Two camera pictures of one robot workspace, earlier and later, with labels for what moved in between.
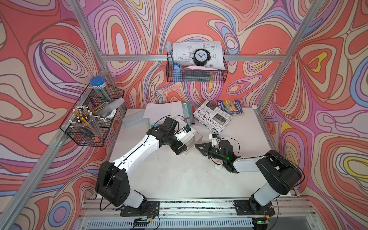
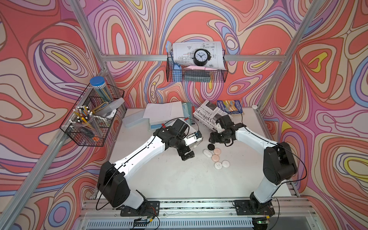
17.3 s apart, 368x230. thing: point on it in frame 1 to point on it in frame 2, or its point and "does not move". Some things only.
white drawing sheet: x=184 y=51 does not move
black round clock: x=201 y=57 does not move
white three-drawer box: x=181 y=127 does not move
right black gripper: x=205 y=150 to x=214 y=138
